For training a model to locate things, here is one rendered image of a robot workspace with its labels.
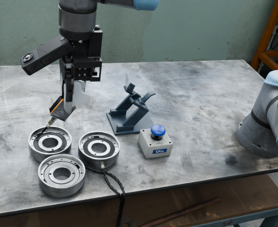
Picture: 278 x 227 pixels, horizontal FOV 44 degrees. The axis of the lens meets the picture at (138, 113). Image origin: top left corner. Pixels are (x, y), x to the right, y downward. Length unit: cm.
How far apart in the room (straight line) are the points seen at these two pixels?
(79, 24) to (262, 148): 63
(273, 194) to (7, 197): 91
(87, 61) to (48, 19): 170
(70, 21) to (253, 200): 88
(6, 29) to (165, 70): 139
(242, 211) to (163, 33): 176
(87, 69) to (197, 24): 209
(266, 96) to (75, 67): 51
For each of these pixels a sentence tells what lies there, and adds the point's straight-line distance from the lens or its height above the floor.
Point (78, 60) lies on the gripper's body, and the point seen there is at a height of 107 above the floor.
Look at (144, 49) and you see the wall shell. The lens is 270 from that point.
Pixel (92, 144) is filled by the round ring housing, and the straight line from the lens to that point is 89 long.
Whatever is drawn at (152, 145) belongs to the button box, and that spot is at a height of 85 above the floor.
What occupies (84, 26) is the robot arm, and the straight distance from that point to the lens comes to 70.
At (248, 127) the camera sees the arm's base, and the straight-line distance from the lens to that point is 104.
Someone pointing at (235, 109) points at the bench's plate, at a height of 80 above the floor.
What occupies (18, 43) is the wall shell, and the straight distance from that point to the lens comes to 249.
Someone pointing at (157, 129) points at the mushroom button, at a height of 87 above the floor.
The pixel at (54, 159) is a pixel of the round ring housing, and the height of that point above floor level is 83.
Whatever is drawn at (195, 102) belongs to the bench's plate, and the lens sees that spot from 117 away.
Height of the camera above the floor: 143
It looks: 37 degrees down
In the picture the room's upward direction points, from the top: 11 degrees clockwise
